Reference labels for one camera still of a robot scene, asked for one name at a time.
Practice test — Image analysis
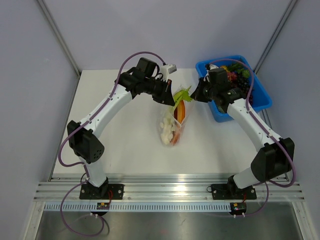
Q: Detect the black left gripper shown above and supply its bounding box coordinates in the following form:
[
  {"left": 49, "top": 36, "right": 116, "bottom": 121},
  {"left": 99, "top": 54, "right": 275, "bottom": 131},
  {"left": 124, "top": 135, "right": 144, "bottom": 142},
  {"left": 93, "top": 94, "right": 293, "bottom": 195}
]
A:
[{"left": 143, "top": 77, "right": 175, "bottom": 106}]

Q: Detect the orange purple papaya slice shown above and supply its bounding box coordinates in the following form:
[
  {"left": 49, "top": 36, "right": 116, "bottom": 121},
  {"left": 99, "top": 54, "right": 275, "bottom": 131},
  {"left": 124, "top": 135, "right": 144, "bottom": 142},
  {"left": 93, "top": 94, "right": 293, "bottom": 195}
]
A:
[{"left": 170, "top": 100, "right": 186, "bottom": 145}]

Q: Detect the clear dotted zip top bag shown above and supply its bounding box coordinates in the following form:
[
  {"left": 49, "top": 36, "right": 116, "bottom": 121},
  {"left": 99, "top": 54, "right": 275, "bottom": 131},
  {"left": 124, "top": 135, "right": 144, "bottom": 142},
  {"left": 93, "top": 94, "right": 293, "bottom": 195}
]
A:
[{"left": 156, "top": 84, "right": 196, "bottom": 148}]

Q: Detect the green white celery stalk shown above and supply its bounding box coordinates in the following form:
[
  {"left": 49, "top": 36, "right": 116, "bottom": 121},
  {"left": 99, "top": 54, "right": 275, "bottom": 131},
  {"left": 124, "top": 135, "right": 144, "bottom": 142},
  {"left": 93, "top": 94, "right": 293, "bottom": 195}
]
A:
[{"left": 159, "top": 85, "right": 195, "bottom": 146}]

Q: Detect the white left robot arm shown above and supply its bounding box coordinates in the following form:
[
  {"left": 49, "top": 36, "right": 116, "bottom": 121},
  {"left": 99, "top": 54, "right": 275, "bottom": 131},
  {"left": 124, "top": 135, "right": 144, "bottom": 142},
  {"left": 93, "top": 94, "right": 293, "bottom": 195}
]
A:
[{"left": 67, "top": 57, "right": 177, "bottom": 199}]

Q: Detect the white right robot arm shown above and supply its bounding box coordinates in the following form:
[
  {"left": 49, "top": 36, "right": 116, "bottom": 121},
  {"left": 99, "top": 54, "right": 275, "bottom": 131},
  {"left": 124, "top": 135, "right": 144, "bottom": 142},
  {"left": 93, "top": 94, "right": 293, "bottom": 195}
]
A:
[{"left": 191, "top": 67, "right": 295, "bottom": 199}]

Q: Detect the orange yellow fruit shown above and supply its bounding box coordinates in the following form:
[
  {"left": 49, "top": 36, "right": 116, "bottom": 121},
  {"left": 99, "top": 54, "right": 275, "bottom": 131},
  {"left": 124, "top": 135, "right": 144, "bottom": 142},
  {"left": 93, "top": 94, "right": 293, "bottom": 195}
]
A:
[{"left": 220, "top": 65, "right": 229, "bottom": 72}]

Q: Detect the dark purple grape bunch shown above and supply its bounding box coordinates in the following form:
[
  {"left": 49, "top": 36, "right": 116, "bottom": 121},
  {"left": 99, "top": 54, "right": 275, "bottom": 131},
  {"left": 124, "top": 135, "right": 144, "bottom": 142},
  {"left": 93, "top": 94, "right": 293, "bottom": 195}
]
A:
[{"left": 233, "top": 74, "right": 251, "bottom": 97}]

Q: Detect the dark green herb sprig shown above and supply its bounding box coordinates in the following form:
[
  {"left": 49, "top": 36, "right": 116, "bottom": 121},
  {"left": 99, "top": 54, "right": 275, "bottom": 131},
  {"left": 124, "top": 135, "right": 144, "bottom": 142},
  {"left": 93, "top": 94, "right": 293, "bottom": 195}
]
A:
[{"left": 227, "top": 62, "right": 248, "bottom": 74}]

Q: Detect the right controller board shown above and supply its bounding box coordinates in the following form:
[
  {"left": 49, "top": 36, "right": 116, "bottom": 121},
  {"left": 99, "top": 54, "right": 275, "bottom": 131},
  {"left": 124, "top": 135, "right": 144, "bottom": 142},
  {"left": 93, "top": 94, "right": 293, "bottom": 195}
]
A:
[{"left": 230, "top": 202, "right": 247, "bottom": 215}]

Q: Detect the controller board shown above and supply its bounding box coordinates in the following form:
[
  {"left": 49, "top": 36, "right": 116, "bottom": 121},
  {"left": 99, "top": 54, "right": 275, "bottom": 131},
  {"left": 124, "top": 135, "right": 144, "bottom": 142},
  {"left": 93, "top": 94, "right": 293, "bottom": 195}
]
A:
[
  {"left": 96, "top": 202, "right": 110, "bottom": 211},
  {"left": 230, "top": 202, "right": 247, "bottom": 215}
]

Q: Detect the left controller board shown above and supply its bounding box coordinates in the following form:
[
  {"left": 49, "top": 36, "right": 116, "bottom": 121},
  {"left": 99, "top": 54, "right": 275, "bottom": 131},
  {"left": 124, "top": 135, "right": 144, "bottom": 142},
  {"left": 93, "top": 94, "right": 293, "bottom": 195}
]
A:
[{"left": 96, "top": 202, "right": 110, "bottom": 211}]

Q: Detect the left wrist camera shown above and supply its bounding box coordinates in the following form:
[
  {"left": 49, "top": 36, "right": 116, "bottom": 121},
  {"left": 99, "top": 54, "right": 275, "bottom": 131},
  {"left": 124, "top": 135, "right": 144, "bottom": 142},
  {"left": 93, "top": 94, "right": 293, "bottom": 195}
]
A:
[{"left": 159, "top": 64, "right": 177, "bottom": 77}]

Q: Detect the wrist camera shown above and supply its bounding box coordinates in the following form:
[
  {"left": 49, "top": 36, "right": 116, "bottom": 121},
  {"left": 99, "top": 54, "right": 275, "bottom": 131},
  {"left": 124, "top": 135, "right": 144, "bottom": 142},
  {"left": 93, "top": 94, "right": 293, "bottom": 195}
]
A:
[
  {"left": 159, "top": 64, "right": 177, "bottom": 77},
  {"left": 205, "top": 63, "right": 219, "bottom": 71}
]

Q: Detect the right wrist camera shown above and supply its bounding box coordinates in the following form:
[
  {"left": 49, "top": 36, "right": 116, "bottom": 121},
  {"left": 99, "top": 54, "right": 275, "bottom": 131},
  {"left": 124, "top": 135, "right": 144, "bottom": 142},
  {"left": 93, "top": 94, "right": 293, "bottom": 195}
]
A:
[{"left": 205, "top": 63, "right": 219, "bottom": 71}]

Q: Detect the aluminium rail frame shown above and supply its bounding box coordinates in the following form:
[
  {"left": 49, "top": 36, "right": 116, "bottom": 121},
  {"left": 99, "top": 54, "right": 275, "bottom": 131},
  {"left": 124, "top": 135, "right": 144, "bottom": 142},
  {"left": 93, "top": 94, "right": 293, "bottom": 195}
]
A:
[{"left": 33, "top": 173, "right": 305, "bottom": 203}]

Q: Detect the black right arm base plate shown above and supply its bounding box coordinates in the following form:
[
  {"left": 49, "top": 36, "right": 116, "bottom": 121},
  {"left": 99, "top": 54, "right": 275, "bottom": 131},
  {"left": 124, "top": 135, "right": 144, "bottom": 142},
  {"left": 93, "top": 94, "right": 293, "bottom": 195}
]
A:
[{"left": 206, "top": 183, "right": 257, "bottom": 200}]

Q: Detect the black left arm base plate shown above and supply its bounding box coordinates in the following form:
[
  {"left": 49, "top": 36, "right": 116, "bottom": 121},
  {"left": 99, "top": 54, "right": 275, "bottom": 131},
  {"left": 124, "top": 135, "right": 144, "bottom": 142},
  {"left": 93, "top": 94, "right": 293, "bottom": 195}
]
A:
[{"left": 79, "top": 183, "right": 125, "bottom": 200}]

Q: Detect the white slotted cable duct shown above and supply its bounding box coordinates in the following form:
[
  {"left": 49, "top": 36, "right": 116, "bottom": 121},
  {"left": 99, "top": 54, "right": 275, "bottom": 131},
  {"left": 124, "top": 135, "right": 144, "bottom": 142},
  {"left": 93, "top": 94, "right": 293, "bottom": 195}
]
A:
[{"left": 44, "top": 201, "right": 231, "bottom": 213}]

